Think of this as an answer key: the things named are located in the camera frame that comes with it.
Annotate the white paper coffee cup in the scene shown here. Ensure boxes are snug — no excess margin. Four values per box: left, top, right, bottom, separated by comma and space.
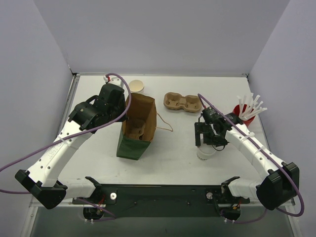
197, 146, 216, 160

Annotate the brown green paper bag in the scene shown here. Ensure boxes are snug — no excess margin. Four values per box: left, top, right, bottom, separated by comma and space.
116, 93, 159, 160

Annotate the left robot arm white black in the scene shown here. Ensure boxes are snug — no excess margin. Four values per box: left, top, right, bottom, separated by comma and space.
15, 83, 125, 209

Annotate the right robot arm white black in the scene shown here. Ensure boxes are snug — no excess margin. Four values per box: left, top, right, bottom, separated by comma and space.
195, 107, 300, 210

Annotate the red straw holder cup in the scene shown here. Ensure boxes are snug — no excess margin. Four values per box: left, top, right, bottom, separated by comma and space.
233, 105, 255, 128

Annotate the white wrapped straws bundle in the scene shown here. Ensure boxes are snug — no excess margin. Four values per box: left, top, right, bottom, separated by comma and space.
237, 93, 267, 121

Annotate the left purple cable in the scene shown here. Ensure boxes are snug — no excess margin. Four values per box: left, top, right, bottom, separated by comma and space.
0, 73, 133, 195

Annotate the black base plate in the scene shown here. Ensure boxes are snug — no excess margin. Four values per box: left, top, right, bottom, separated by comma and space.
87, 184, 250, 217

